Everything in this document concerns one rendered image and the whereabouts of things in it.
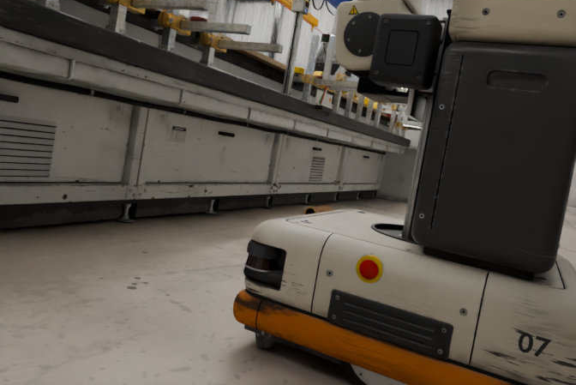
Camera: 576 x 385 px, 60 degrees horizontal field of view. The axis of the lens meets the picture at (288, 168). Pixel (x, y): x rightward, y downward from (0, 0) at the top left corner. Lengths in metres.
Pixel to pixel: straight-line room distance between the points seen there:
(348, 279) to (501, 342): 0.28
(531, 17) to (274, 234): 0.62
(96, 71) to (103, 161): 0.49
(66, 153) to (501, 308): 1.53
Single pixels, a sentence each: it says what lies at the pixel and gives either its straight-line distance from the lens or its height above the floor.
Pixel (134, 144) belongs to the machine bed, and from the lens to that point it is 2.14.
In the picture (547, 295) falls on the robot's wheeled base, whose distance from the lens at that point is 0.94.
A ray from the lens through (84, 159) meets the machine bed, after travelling 2.02.
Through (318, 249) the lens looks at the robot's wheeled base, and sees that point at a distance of 0.99.
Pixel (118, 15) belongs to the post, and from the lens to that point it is 1.73.
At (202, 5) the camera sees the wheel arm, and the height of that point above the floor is 0.81.
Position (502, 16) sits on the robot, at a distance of 0.99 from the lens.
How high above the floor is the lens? 0.45
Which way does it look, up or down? 3 degrees down
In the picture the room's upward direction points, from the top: 10 degrees clockwise
